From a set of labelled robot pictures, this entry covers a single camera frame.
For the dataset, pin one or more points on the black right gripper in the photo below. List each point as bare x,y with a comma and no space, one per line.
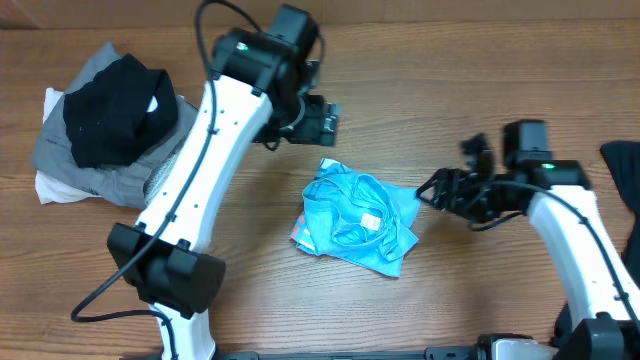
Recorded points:
450,194

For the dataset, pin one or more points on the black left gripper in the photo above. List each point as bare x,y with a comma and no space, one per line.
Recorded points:
316,125

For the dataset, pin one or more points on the light blue printed t-shirt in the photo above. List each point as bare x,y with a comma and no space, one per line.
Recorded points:
355,217

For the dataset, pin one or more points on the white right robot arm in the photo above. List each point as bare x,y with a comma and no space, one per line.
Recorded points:
560,205

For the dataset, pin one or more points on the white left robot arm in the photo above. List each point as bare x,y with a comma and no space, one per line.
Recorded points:
259,93

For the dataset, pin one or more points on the black folded garment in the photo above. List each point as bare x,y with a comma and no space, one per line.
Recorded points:
115,118

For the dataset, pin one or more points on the white folded garment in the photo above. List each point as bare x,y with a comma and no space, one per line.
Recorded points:
49,189

